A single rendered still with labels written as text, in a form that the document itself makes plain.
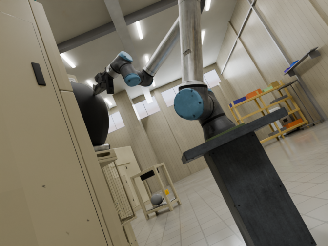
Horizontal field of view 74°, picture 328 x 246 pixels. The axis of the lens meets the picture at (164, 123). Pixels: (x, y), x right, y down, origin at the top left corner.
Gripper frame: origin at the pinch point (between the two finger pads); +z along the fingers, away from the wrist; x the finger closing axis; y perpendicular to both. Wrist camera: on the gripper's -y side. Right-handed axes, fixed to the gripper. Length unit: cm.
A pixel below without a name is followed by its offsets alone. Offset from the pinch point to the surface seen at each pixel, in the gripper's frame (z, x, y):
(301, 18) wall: -295, -766, 187
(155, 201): 168, -216, -84
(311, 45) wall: -269, -792, 97
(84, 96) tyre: 0.9, 9.1, -1.9
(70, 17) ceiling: 254, -369, 571
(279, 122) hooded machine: -32, -1024, -65
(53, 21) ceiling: 296, -333, 575
